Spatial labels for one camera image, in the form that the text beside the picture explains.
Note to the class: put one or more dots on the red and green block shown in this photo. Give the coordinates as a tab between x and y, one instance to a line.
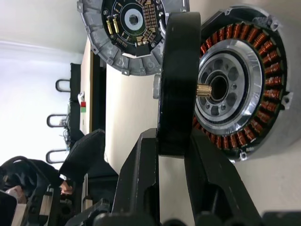
83	106

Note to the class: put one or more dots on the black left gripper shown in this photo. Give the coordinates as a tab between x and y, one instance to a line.
61	207

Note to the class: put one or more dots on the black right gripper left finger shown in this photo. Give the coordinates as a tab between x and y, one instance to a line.
138	179

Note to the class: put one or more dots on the silver motor housing copper windings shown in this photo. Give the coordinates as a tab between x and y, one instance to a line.
254	70

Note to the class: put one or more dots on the black equipment stand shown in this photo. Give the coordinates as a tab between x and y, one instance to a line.
75	117

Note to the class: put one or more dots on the silver motor rotor disc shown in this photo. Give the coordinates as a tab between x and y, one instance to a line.
105	47

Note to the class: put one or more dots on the spoked rotor with black rim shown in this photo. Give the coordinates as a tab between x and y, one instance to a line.
178	82

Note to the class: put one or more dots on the person's bare hand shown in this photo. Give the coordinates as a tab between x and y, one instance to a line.
66	186

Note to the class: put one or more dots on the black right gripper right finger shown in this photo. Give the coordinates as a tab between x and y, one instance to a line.
211	183

